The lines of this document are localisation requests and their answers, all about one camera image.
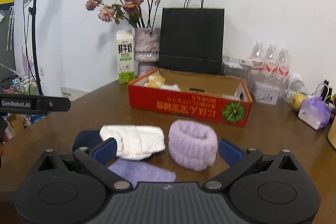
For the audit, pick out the purple fluffy headband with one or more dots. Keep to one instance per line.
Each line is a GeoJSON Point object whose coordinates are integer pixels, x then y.
{"type": "Point", "coordinates": [192, 145]}

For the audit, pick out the red cardboard box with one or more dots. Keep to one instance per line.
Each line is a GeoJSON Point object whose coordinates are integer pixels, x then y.
{"type": "Point", "coordinates": [205, 97]}

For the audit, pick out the middle water bottle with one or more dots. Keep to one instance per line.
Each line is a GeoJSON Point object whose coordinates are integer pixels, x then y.
{"type": "Point", "coordinates": [270, 64]}

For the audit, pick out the white tin box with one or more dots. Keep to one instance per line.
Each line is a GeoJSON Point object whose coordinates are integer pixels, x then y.
{"type": "Point", "coordinates": [265, 93]}

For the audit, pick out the dark navy pouch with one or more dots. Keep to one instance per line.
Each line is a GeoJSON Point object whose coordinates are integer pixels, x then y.
{"type": "Point", "coordinates": [87, 138]}

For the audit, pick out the white charger with cable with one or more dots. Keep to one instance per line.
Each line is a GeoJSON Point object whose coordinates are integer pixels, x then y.
{"type": "Point", "coordinates": [296, 85]}

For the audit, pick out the right water bottle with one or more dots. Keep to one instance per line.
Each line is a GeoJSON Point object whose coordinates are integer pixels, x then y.
{"type": "Point", "coordinates": [283, 67]}

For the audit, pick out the green apple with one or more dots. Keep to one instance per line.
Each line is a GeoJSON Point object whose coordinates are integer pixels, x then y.
{"type": "Point", "coordinates": [297, 100]}

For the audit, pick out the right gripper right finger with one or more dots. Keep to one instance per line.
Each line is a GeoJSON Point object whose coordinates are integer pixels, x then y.
{"type": "Point", "coordinates": [241, 163]}

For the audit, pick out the purple textured vase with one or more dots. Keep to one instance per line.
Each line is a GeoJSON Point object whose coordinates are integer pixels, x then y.
{"type": "Point", "coordinates": [146, 49]}

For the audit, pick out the flat white red box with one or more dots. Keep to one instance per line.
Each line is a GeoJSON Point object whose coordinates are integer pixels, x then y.
{"type": "Point", "coordinates": [237, 62]}

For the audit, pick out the yellow white plush toy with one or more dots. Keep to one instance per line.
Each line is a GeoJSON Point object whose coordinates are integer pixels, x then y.
{"type": "Point", "coordinates": [158, 82]}

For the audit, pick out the purple knitted cloth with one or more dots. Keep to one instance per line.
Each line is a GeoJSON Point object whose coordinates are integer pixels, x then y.
{"type": "Point", "coordinates": [140, 171]}

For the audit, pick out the white green milk carton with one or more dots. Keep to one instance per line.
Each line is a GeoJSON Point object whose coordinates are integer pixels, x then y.
{"type": "Point", "coordinates": [125, 56]}

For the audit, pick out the white board on floor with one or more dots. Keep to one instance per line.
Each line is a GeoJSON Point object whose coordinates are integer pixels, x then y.
{"type": "Point", "coordinates": [73, 94]}

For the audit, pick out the water bottle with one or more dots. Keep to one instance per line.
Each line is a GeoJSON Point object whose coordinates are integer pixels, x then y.
{"type": "Point", "coordinates": [270, 64]}
{"type": "Point", "coordinates": [283, 67]}
{"type": "Point", "coordinates": [256, 72]}

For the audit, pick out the purple tissue pack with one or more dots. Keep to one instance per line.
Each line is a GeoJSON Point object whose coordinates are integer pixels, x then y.
{"type": "Point", "coordinates": [315, 113]}

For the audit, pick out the black paper bag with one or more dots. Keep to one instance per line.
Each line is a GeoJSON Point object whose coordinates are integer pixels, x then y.
{"type": "Point", "coordinates": [192, 38]}

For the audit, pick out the left water bottle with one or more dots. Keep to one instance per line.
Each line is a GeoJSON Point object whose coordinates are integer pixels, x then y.
{"type": "Point", "coordinates": [256, 72]}

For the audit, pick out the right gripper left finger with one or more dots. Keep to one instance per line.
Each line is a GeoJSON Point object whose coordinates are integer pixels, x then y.
{"type": "Point", "coordinates": [93, 161]}

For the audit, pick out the white cloth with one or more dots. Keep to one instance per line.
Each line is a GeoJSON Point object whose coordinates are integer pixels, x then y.
{"type": "Point", "coordinates": [135, 142]}

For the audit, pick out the black tripod stand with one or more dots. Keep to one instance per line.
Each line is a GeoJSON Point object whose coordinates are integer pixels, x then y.
{"type": "Point", "coordinates": [35, 75]}

